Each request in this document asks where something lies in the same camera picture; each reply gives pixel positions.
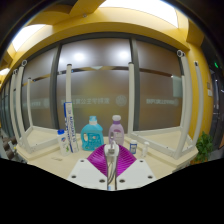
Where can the white bottle with blue cap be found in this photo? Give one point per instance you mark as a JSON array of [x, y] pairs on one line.
[[63, 145]]

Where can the green potted plant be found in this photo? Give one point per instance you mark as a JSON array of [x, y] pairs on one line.
[[204, 146]]

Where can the white charger block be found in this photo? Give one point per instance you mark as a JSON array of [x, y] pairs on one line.
[[111, 150]]

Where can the small blue and white jar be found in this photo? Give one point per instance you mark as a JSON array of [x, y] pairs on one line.
[[133, 146]]

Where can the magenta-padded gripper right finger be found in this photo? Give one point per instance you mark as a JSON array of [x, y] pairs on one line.
[[136, 173]]

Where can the blue detergent bottle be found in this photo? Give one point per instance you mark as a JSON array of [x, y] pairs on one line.
[[92, 135]]

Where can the small white bottle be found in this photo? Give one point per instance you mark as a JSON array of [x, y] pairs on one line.
[[145, 149]]

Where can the tall blue and white box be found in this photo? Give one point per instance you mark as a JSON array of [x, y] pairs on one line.
[[71, 126]]

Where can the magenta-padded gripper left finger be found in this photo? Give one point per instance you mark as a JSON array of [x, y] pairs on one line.
[[89, 173]]

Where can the green exit sign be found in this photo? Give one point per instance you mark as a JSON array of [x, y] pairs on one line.
[[216, 64]]

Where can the white wall plate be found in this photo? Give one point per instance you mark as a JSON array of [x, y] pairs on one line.
[[210, 90]]

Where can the purple detergent bottle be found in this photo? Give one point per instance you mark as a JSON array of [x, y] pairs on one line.
[[116, 131]]

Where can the upturned white-legged table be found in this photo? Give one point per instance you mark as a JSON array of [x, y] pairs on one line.
[[185, 106], [20, 110]]

